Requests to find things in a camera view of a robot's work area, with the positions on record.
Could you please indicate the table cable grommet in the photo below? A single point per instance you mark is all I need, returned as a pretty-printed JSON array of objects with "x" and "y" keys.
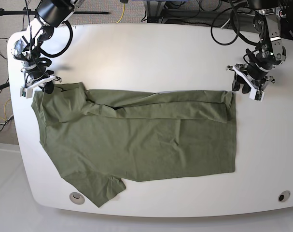
[
  {"x": 77, "y": 198},
  {"x": 284, "y": 196}
]

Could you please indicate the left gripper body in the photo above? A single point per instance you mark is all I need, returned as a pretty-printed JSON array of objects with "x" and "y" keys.
[{"x": 254, "y": 74}]

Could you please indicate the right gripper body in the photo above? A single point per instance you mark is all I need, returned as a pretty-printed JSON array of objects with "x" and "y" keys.
[{"x": 35, "y": 78}]

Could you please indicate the black tripod stand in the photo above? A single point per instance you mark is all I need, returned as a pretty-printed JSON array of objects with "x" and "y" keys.
[{"x": 6, "y": 12}]

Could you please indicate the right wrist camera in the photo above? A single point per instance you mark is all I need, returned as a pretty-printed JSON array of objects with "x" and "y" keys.
[{"x": 26, "y": 92}]

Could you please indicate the left table cable grommet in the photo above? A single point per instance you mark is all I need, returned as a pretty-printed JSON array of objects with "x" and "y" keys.
[{"x": 77, "y": 198}]

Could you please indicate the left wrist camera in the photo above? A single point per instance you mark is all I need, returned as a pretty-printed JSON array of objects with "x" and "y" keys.
[{"x": 257, "y": 95}]

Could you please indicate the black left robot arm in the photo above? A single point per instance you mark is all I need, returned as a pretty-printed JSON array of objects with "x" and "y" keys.
[{"x": 269, "y": 48}]

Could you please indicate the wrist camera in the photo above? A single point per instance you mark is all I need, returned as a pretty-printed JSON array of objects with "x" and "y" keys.
[
  {"x": 26, "y": 92},
  {"x": 257, "y": 95}
]

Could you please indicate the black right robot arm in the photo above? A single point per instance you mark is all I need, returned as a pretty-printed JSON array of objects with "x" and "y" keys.
[{"x": 36, "y": 61}]

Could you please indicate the right table cable grommet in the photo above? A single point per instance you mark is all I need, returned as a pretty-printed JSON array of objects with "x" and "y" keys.
[{"x": 284, "y": 196}]

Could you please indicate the olive green T-shirt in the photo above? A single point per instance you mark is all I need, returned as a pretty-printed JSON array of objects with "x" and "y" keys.
[{"x": 98, "y": 138}]

